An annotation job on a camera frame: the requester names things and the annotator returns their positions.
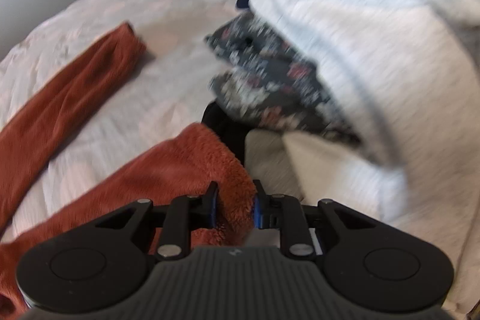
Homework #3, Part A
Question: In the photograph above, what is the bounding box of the rust red fleece garment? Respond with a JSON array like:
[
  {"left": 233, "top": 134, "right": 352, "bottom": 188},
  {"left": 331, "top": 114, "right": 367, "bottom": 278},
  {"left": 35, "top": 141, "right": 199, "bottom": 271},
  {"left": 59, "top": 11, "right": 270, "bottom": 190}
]
[{"left": 0, "top": 21, "right": 260, "bottom": 320}]

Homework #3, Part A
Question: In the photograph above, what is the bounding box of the dark floral fabric garment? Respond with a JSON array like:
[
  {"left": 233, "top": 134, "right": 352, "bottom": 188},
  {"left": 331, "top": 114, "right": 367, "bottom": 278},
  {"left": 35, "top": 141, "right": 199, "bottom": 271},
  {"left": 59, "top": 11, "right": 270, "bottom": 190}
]
[{"left": 205, "top": 11, "right": 362, "bottom": 149}]

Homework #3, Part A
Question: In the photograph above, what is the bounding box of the pink dotted bed sheet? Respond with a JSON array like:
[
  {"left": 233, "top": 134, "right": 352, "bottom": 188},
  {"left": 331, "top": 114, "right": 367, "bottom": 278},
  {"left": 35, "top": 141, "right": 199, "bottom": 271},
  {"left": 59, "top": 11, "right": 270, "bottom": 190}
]
[{"left": 1, "top": 0, "right": 254, "bottom": 251}]

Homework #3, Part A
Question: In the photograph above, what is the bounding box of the white fleece garment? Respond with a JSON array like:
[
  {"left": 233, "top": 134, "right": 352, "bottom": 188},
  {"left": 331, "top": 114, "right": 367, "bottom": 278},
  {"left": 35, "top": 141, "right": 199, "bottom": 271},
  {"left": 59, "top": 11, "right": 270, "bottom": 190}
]
[{"left": 250, "top": 0, "right": 479, "bottom": 318}]

